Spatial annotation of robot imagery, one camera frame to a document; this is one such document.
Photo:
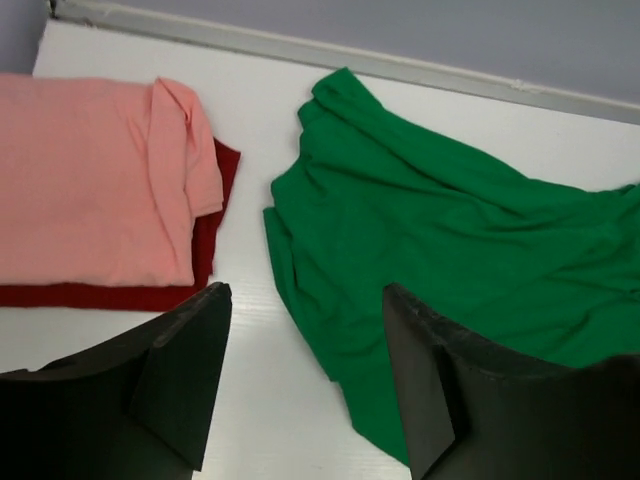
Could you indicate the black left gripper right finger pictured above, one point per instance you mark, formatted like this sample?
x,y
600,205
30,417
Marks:
x,y
472,409

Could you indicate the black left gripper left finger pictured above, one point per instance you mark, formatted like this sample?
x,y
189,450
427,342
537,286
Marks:
x,y
137,406

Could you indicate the green t shirt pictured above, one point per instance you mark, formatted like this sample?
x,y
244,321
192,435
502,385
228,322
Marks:
x,y
545,269

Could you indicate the dark red t shirt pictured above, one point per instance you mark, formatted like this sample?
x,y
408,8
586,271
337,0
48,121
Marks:
x,y
153,299

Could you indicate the pink t shirt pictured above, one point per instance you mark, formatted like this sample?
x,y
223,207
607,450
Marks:
x,y
103,180

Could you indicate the aluminium table edge rail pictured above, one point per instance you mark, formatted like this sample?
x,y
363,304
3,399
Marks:
x,y
187,30

